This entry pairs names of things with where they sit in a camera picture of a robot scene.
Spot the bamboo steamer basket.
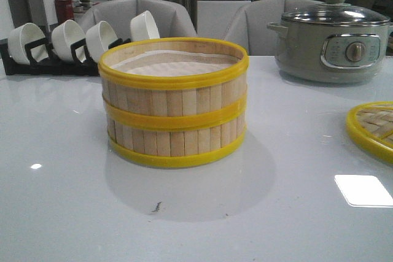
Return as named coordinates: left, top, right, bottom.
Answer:
left=98, top=37, right=249, bottom=131
left=107, top=112, right=246, bottom=168

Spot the bamboo steamer lid yellow rim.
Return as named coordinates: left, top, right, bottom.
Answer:
left=346, top=101, right=392, bottom=163

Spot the grey chair left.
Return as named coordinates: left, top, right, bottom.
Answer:
left=78, top=0, right=197, bottom=39

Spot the grey chair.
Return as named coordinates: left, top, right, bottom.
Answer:
left=78, top=0, right=197, bottom=39
left=223, top=0, right=318, bottom=56

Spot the white bowl right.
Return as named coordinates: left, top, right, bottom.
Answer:
left=130, top=10, right=160, bottom=42

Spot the white bowl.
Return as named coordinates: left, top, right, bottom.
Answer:
left=7, top=23, right=45, bottom=64
left=52, top=20, right=85, bottom=63
left=130, top=10, right=160, bottom=42
left=86, top=21, right=118, bottom=63

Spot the grey chair right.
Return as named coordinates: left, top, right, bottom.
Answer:
left=223, top=0, right=318, bottom=56

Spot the black bowl rack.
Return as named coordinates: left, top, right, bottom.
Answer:
left=0, top=37, right=131, bottom=77

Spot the grey electric cooking pot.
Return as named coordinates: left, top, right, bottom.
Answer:
left=266, top=19, right=393, bottom=84

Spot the red cylinder bin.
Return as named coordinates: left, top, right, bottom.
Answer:
left=54, top=0, right=74, bottom=25

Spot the glass pot lid with knob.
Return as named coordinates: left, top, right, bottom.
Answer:
left=281, top=0, right=391, bottom=26

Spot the white bowl far left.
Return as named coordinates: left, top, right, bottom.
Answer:
left=7, top=23, right=45, bottom=64

